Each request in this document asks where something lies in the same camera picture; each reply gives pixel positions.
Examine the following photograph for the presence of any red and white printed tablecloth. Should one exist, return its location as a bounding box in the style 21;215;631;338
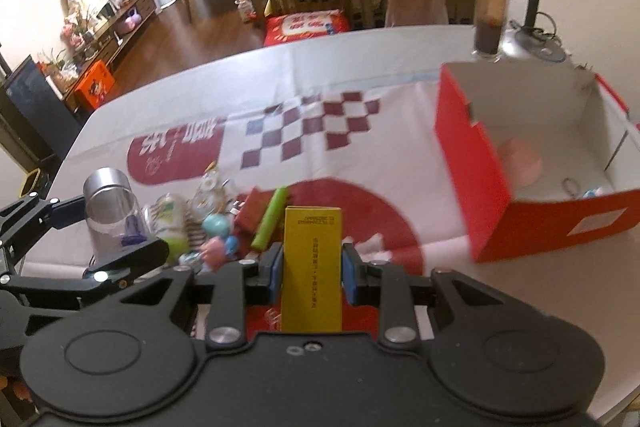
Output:
22;24;640;427

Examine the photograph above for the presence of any pink round case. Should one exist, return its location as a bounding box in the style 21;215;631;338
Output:
499;138;544;186

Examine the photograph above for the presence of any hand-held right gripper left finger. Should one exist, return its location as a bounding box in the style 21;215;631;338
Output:
120;243;285;350

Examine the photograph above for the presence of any yellow bottle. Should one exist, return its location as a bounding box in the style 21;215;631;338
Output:
281;206;345;334

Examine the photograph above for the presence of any red cardboard box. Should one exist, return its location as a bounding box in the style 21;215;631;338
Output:
434;62;640;264

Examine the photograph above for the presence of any teal egg toy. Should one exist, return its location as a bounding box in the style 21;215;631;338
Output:
202;214;234;241

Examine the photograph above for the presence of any pink toy figure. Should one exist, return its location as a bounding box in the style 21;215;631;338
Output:
199;236;242;269

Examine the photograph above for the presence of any red printed sack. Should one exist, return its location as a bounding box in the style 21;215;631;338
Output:
263;8;352;48

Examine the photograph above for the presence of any glass jar with brown powder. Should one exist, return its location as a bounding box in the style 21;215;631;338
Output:
471;0;512;61

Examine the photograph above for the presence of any green marker pen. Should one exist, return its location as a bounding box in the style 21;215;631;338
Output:
251;187;291;252

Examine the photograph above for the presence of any clear glass ornament bottle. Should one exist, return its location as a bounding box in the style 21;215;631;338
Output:
191;163;237;222

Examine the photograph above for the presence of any clear jar with silver lid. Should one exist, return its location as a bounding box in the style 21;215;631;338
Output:
82;168;152;260

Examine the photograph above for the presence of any dark red small box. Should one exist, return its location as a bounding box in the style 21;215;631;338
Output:
234;188;274;234

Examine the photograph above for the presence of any wooden sideboard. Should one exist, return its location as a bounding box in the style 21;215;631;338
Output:
60;0;157;72

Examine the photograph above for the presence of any small bottle with green cap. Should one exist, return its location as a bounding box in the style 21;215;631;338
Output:
149;193;192;264

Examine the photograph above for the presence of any black cabinet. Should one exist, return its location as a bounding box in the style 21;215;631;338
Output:
0;56;82;164

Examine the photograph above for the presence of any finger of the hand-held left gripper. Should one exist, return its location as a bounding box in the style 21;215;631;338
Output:
0;194;92;254
0;239;171;309

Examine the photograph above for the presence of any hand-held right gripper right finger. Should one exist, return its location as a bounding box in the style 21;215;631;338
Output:
341;241;506;350

